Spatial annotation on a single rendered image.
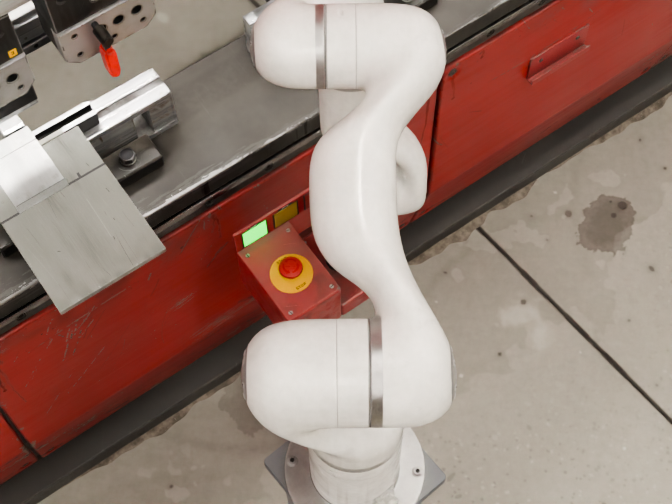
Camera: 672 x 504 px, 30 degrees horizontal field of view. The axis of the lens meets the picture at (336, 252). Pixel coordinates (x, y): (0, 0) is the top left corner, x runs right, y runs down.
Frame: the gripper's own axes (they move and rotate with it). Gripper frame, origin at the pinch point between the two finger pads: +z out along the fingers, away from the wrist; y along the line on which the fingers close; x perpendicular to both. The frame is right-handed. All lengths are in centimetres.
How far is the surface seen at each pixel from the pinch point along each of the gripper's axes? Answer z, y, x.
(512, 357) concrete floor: 73, 19, 37
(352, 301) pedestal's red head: 4.6, 6.1, -2.3
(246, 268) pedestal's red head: -1.2, -7.2, -15.1
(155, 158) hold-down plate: -13.3, -27.3, -19.0
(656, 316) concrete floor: 72, 30, 71
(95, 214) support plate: -23.6, -19.4, -33.4
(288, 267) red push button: -6.0, -1.8, -10.2
